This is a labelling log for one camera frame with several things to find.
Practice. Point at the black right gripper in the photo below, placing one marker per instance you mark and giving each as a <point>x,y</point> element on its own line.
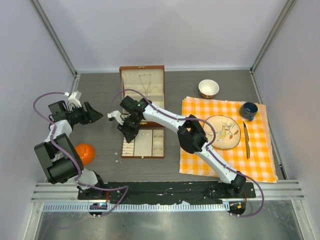
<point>129,134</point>

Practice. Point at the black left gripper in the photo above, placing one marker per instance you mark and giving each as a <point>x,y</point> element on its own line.
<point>90,115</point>

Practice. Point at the brown jewelry tray insert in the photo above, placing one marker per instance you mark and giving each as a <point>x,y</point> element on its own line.
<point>145,146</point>

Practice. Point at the brown jewelry box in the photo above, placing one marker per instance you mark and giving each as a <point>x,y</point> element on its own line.
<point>144,81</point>

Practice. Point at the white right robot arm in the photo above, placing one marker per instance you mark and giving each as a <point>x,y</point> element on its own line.
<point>191,136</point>

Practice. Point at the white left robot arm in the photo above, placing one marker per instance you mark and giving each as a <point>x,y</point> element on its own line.
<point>58,157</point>

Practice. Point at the orange upturned bowl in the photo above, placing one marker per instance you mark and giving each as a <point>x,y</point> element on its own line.
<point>86,153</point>

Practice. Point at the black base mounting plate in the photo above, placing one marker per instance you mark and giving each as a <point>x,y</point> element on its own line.
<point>163,193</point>

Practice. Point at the white ceramic bowl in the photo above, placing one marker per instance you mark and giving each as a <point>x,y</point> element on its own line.
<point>208,88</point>

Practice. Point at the decorated ceramic plate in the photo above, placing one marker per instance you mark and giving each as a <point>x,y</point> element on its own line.
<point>227,132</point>

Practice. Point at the gold knife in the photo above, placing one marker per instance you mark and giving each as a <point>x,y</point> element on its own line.
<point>246,135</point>

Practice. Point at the dark blue mug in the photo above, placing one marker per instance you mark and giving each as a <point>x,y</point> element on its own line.
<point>248,111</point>

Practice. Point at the yellow checkered cloth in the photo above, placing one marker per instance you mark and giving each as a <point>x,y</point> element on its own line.
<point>260,166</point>

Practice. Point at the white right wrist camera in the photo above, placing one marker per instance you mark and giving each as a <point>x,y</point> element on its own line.
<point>116,116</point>

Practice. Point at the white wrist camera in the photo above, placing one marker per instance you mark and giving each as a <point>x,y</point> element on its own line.
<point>116,116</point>
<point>74,98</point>

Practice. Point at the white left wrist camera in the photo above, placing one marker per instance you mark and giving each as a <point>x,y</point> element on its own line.
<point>74,98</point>

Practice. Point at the white slotted cable duct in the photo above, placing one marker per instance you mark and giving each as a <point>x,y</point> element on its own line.
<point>97,207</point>

